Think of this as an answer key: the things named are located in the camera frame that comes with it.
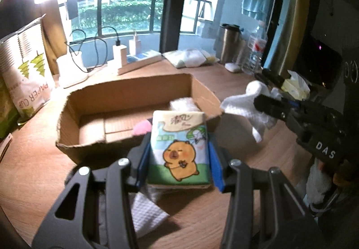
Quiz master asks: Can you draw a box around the green snack package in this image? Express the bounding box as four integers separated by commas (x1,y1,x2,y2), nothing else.
0,73,21,139

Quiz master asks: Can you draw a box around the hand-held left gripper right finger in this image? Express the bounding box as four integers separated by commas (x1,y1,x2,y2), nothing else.
207,137,327,249

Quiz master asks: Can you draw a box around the pink soft sponge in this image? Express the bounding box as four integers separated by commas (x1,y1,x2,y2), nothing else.
132,121,152,136

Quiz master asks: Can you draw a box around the brown cardboard box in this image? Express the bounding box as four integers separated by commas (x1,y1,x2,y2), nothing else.
55,73,225,165

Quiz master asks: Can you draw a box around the white plastic wrapped pack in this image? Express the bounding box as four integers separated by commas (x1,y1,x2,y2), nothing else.
169,97,203,113

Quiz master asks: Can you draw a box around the yellow tissue pack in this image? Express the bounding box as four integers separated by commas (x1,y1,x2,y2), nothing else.
281,70,311,100

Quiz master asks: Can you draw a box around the white plug adapter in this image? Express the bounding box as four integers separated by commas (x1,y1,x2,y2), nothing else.
129,30,141,56

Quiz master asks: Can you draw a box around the clear plastic water bottle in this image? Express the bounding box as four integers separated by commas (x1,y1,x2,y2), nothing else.
241,21,268,75

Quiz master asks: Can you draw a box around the paper cup sleeve pack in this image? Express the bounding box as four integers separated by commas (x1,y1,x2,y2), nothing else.
0,14,56,119

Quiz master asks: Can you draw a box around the black balcony railing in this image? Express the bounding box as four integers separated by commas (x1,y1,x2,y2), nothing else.
59,0,214,42

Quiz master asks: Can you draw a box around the cartoon print tissue pack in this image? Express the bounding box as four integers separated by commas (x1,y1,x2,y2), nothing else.
145,110,213,185

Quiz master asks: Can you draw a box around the white paper towel sheet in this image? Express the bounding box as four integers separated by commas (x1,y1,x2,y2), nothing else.
130,191,171,239

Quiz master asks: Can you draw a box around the person's right hand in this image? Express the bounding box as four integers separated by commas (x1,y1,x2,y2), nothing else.
318,159,359,186

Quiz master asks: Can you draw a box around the steel thermos with black lid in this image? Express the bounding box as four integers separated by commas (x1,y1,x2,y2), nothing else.
219,23,242,65

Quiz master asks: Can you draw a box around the white round base device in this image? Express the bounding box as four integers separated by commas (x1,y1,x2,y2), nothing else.
55,51,89,89

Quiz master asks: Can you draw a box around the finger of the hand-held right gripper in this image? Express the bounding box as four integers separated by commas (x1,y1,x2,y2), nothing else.
253,94,305,123
255,68,289,89

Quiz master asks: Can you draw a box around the clear bag of white wipes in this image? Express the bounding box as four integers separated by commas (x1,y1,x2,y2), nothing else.
163,49,221,68

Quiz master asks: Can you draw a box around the white charger with black cable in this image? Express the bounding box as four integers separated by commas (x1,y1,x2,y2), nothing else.
94,26,128,68

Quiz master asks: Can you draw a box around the white tissue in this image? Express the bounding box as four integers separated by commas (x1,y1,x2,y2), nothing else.
220,80,284,143

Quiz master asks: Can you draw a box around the white power strip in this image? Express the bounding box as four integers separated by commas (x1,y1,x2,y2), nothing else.
116,50,163,76

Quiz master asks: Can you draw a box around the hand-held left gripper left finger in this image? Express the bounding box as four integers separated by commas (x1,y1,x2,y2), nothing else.
33,133,153,249

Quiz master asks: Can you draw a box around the small white soap case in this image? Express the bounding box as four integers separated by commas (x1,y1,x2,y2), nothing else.
225,62,242,73

